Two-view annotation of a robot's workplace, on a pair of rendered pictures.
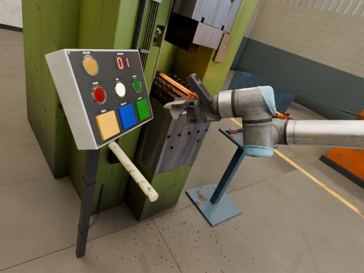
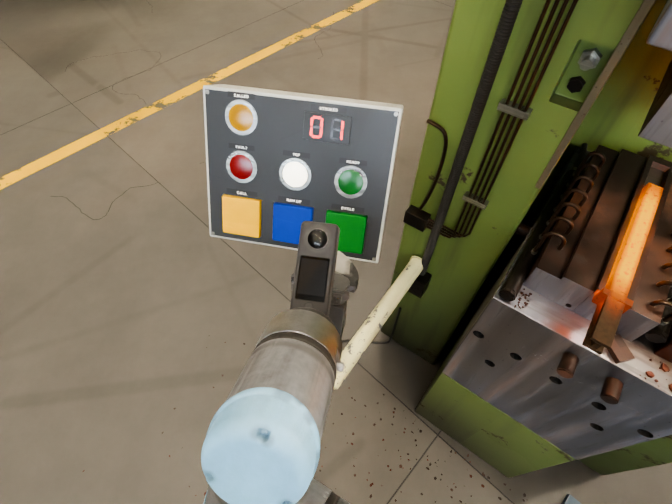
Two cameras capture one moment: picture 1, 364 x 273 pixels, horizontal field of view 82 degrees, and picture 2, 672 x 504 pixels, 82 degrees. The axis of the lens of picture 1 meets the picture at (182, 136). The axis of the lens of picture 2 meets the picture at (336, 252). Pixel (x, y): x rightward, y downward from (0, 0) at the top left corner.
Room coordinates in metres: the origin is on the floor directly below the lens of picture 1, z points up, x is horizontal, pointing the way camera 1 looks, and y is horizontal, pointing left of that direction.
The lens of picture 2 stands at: (0.72, -0.26, 1.57)
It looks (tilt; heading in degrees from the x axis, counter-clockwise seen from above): 55 degrees down; 87
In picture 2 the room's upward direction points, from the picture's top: straight up
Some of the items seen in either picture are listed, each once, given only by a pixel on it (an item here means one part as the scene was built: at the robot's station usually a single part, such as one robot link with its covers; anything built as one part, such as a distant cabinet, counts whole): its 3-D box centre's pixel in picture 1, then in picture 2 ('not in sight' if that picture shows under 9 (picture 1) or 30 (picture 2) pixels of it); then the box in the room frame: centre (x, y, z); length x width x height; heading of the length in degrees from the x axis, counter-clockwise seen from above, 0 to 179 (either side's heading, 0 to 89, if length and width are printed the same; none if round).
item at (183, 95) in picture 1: (165, 86); (615, 227); (1.31, 0.21, 0.96); 0.42 x 0.20 x 0.09; 51
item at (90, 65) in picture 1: (90, 65); (241, 117); (0.58, 0.32, 1.16); 0.05 x 0.03 x 0.04; 141
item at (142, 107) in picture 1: (142, 109); (345, 231); (0.75, 0.18, 1.01); 0.07 x 0.05 x 0.07; 166
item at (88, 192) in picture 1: (88, 190); not in sight; (0.69, 0.33, 0.54); 0.04 x 0.04 x 1.08; 51
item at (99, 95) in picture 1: (99, 95); (241, 166); (0.57, 0.28, 1.09); 0.05 x 0.03 x 0.04; 141
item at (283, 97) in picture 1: (258, 96); not in sight; (5.04, -1.36, 0.36); 1.21 x 0.81 x 0.72; 50
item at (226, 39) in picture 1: (222, 48); not in sight; (1.50, -0.05, 1.27); 0.09 x 0.02 x 0.17; 141
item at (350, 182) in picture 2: (136, 85); (350, 182); (0.76, 0.23, 1.09); 0.05 x 0.03 x 0.04; 141
